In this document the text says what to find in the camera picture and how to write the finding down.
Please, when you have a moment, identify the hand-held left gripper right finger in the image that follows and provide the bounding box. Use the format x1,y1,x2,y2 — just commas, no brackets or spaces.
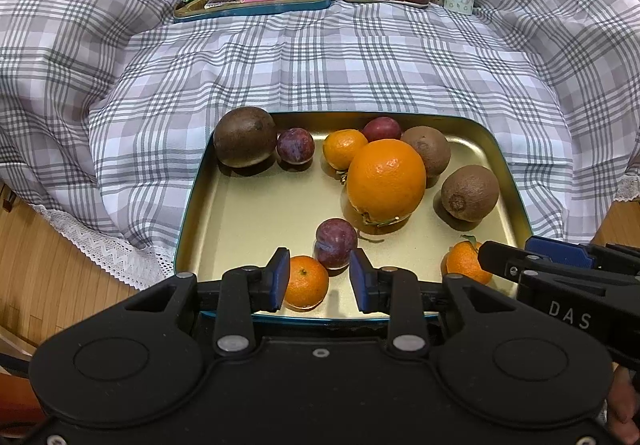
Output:
349,249,522,357

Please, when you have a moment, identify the dark brown passion fruit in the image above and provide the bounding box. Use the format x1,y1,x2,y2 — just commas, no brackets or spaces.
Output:
213,106,278,169

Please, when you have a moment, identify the person's right hand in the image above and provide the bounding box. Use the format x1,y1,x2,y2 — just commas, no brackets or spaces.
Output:
606,367,640,445

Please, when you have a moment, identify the grey plaid blanket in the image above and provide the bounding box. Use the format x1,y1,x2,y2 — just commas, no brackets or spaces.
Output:
0,0,640,256

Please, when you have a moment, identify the small mandarin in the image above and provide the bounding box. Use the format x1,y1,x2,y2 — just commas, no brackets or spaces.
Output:
282,256,330,311
322,130,369,172
441,235,493,287

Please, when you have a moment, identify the reddish purple plum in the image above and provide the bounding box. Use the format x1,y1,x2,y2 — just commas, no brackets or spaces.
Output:
362,116,403,142

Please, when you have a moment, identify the brown kiwi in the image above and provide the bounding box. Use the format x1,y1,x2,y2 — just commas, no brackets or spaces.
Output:
441,165,500,223
400,126,452,176

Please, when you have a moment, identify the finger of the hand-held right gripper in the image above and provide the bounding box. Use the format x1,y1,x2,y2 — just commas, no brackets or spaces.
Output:
477,240,640,287
525,235,640,275

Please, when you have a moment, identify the gold tin tray teal rim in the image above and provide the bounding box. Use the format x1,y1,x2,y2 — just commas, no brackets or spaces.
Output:
173,111,534,326

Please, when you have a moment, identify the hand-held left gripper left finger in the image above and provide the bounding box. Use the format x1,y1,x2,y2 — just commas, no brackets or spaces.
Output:
122,247,291,357

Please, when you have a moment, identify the large orange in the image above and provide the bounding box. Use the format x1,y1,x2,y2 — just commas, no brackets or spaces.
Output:
346,139,427,222

